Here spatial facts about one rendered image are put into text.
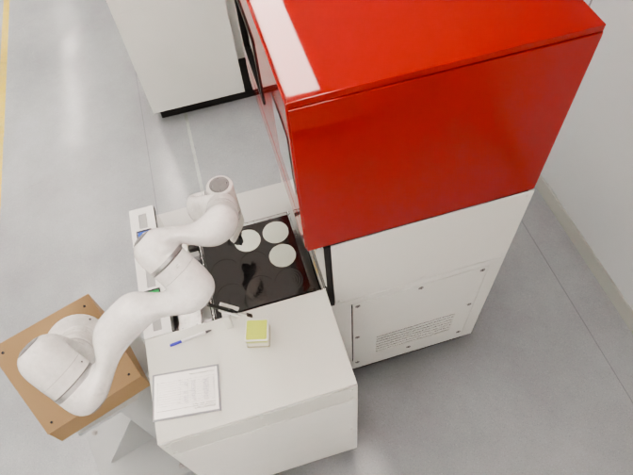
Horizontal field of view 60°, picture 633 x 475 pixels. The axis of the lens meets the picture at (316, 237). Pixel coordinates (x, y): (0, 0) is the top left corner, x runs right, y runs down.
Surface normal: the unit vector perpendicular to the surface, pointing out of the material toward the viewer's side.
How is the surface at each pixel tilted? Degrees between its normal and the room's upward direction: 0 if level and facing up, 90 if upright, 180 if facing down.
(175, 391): 0
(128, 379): 42
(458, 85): 90
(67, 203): 0
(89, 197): 0
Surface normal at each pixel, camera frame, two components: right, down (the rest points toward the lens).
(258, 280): -0.06, -0.55
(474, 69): 0.28, 0.80
